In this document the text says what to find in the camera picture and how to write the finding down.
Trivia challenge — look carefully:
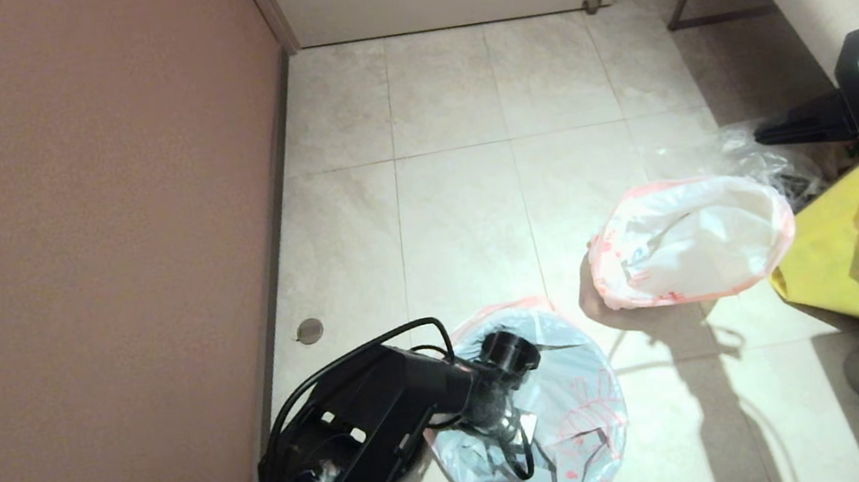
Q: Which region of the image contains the fresh white pink trash bag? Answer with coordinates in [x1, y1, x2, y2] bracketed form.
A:
[407, 286, 639, 482]

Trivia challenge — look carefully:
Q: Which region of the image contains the used white pink trash bag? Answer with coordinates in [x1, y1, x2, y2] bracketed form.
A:
[577, 161, 806, 318]

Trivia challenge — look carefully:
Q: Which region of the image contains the clear crumpled plastic bag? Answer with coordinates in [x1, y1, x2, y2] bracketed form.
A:
[650, 111, 829, 231]

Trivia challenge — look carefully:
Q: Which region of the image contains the round metal floor plate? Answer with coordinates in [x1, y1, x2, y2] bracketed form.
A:
[294, 317, 326, 347]

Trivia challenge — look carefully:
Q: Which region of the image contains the smooth black left arm cable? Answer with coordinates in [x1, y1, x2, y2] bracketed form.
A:
[240, 313, 476, 482]

